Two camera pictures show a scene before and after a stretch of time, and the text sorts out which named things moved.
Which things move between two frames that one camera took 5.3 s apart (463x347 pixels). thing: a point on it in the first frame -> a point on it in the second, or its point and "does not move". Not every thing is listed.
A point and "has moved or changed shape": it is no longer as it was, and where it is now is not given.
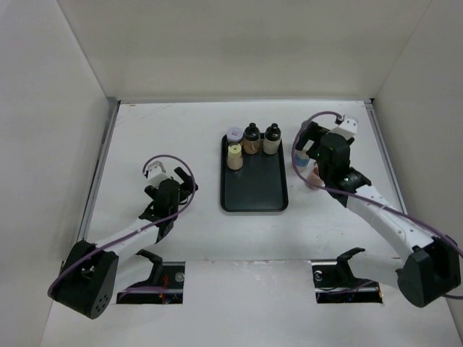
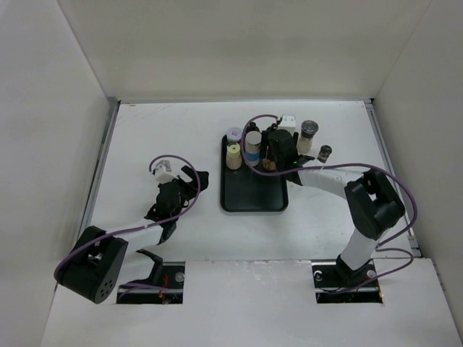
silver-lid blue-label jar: (302, 160) has moved or changed shape
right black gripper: (315, 133) -> (265, 143)
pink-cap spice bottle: (314, 175) has moved or changed shape
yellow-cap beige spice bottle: (235, 159) does not move
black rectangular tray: (260, 185) does not move
